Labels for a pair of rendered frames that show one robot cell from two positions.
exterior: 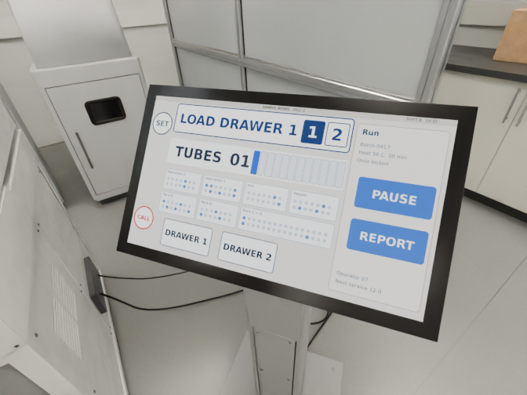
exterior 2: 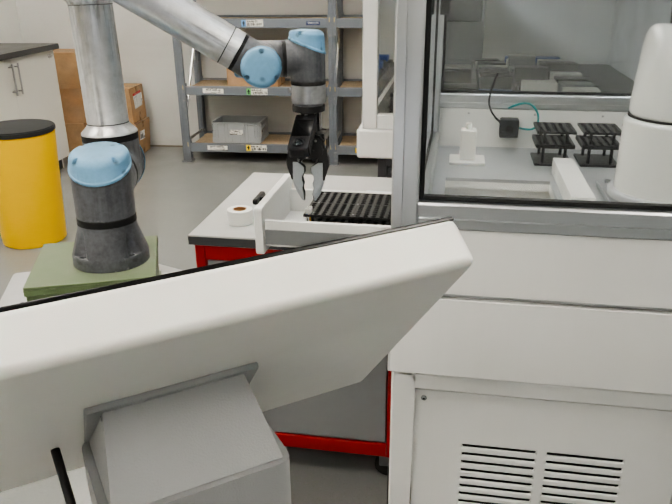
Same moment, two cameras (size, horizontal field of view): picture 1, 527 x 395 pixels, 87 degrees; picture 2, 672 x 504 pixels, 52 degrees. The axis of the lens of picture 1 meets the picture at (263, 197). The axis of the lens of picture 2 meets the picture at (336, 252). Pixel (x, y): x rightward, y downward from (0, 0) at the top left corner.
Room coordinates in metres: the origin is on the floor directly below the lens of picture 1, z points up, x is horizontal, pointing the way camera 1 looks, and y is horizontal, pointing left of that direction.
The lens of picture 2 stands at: (0.85, -0.31, 1.41)
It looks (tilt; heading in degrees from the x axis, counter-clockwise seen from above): 22 degrees down; 132
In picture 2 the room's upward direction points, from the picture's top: 1 degrees counter-clockwise
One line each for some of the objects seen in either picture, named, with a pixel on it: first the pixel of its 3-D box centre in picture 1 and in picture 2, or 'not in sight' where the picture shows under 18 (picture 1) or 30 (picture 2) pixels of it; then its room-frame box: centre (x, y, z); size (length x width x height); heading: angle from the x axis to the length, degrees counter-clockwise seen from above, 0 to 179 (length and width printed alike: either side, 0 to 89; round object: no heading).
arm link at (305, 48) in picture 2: not in sight; (305, 57); (-0.19, 0.77, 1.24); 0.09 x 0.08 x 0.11; 48
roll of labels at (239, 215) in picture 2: not in sight; (240, 215); (-0.54, 0.86, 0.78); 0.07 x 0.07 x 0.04
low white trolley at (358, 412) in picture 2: not in sight; (319, 315); (-0.49, 1.12, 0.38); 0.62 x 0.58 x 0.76; 121
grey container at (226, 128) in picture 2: not in sight; (240, 129); (-3.40, 3.33, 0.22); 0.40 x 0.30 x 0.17; 34
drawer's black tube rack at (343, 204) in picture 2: not in sight; (357, 217); (-0.13, 0.87, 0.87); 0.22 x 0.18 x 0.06; 31
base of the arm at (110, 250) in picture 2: not in sight; (109, 236); (-0.36, 0.36, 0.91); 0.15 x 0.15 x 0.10
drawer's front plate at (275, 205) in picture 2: not in sight; (275, 211); (-0.30, 0.76, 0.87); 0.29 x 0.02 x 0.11; 121
